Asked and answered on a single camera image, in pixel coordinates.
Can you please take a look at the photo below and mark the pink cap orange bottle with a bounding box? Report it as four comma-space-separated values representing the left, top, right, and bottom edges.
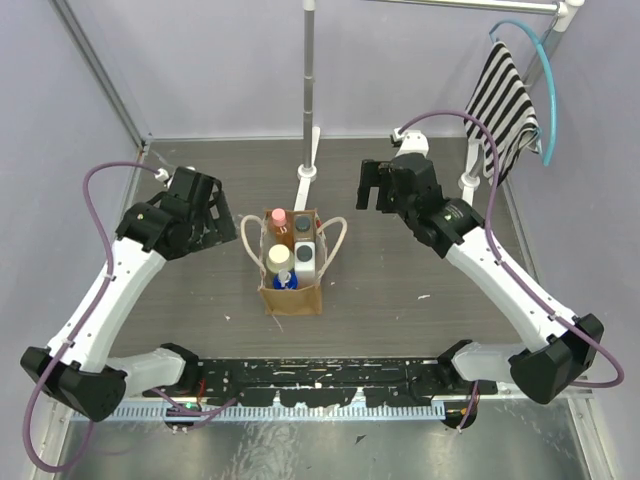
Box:
269, 208, 294, 250

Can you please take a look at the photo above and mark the clear bottle dark cap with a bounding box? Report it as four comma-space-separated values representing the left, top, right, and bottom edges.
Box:
293, 212, 316, 243

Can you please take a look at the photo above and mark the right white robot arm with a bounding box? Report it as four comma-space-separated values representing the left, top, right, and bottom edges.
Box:
356, 153, 604, 404

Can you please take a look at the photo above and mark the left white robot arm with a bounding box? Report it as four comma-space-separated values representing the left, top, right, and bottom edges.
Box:
20, 167, 237, 422

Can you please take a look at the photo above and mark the brown canvas bag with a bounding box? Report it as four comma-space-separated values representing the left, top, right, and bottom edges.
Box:
240, 209, 348, 316

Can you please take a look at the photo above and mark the cream cap green bottle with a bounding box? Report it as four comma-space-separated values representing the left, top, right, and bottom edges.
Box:
266, 244, 294, 286

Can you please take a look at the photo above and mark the white bottle grey cap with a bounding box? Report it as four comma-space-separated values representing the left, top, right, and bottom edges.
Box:
294, 241, 316, 289

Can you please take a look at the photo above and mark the blue spray bottle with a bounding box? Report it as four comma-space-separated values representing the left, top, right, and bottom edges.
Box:
273, 269, 298, 290

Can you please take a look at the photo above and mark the striped black white cloth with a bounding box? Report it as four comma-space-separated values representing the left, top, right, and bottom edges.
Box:
465, 41, 540, 181

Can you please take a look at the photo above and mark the blue hanger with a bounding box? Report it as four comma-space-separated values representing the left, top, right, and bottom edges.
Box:
489, 19, 558, 167

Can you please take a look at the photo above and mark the metal clothes rack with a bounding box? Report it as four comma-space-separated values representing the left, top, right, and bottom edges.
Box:
294, 1, 584, 210

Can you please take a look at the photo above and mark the aluminium frame post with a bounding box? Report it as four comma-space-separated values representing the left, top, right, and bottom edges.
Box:
49, 0, 148, 148

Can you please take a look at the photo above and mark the blue cable duct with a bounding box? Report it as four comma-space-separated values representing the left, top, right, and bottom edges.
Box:
106, 401, 446, 422

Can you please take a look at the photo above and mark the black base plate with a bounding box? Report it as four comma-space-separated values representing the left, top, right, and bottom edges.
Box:
161, 358, 473, 408

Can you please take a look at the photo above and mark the aluminium front rail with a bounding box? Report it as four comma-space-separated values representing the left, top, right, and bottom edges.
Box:
477, 380, 594, 404

